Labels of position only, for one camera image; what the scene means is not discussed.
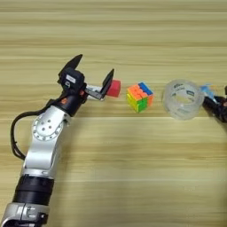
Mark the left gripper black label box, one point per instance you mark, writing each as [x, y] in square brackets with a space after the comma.
[72, 79]

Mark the multicolour puzzle cube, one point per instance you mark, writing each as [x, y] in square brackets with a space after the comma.
[139, 97]

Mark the blue glue stick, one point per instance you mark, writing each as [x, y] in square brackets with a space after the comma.
[209, 91]

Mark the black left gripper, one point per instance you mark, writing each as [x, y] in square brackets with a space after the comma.
[71, 103]

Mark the clear tape roll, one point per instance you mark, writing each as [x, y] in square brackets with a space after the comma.
[177, 113]

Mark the small red cube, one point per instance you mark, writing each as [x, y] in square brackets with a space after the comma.
[114, 88]

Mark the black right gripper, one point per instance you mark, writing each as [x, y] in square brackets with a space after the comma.
[223, 111]

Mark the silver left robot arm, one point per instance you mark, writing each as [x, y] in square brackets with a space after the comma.
[44, 147]

